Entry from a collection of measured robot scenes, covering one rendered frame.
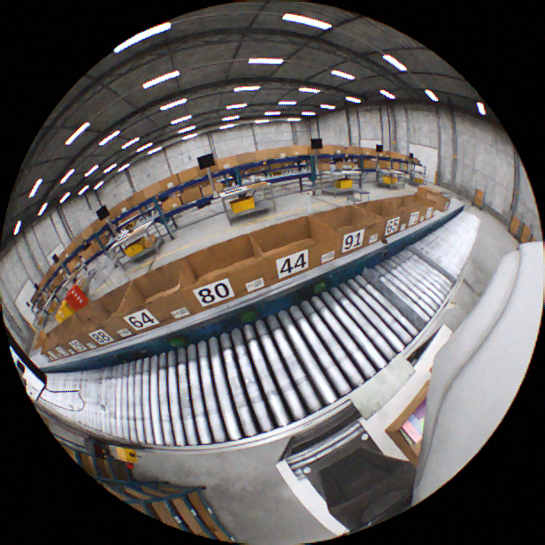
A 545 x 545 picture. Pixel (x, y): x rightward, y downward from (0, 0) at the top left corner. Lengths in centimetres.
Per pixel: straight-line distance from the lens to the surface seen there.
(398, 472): 43
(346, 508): 43
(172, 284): 106
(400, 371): 79
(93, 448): 77
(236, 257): 96
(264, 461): 151
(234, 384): 73
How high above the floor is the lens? 142
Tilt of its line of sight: 40 degrees down
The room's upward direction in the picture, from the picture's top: 12 degrees counter-clockwise
